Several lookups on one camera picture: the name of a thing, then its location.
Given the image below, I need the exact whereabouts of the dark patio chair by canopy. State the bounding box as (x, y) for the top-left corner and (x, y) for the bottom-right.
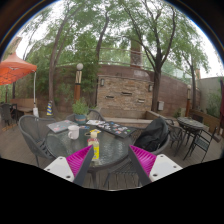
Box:
(0, 102), (18, 127)

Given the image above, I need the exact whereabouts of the white sticker sheet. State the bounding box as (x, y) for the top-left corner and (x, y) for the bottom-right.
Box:
(85, 119), (105, 127)

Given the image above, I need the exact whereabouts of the clear bottle with yellow label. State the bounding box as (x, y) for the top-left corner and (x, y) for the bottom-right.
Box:
(87, 130), (100, 161)

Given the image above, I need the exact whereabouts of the wooden lamp post with globe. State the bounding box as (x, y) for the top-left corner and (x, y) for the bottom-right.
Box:
(73, 62), (85, 103)

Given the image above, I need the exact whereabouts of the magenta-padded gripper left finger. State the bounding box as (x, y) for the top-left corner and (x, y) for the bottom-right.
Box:
(43, 144), (95, 187)

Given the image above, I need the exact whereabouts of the wooden bench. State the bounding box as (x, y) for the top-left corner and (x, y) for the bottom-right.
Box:
(9, 97), (36, 116)

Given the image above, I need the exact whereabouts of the tree with dark forked trunk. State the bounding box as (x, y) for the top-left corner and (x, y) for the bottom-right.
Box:
(116, 0), (211, 114)

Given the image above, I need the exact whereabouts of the grey wicker chair with backpack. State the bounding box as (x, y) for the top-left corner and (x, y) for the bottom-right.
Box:
(103, 116), (175, 188)

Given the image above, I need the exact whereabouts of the black metal patio chair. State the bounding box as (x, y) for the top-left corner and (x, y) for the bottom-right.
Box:
(165, 118), (185, 148)
(183, 125), (221, 163)

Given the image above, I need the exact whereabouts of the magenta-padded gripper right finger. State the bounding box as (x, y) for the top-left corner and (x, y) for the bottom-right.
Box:
(128, 144), (184, 187)

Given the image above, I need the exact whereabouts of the round dark patio table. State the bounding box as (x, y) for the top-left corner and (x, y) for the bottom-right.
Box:
(176, 116), (210, 158)

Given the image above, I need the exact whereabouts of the grey laptop with stickers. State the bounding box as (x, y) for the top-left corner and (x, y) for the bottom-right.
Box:
(46, 119), (79, 134)

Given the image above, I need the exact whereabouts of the orange canopy tent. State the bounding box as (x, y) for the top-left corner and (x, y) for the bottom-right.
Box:
(0, 51), (40, 118)

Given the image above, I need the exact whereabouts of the blue yellow striped cone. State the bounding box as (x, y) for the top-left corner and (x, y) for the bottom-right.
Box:
(45, 99), (55, 117)

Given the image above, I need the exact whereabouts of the empty grey wicker chair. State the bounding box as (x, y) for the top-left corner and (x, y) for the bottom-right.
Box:
(18, 114), (68, 168)

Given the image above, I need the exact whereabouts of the black backpack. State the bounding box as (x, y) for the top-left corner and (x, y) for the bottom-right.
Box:
(133, 116), (170, 153)

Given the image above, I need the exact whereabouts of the white ceramic mug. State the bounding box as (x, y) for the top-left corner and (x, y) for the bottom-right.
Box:
(67, 124), (81, 140)

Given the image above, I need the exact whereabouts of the green plant in blue pot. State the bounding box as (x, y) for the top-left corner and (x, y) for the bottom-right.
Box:
(72, 97), (90, 125)

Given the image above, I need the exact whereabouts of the tree with slim grey trunk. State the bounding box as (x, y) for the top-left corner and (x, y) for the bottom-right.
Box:
(19, 0), (101, 118)

